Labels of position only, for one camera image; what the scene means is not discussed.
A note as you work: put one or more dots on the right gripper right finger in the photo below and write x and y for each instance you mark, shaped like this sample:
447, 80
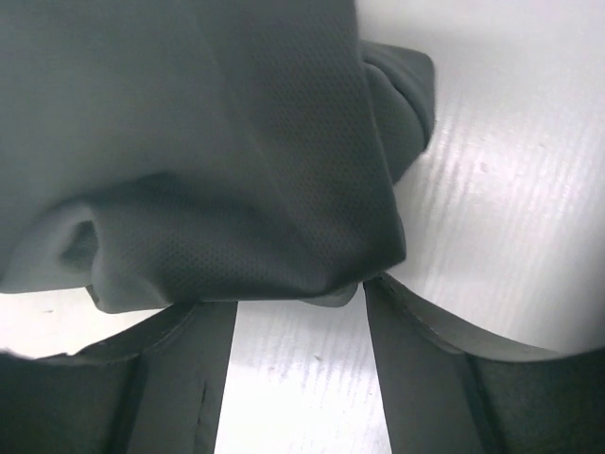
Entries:
449, 386

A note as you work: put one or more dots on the grey t-shirt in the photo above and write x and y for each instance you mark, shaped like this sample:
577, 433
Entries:
164, 152

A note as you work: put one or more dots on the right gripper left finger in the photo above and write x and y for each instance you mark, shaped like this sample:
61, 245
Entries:
156, 387

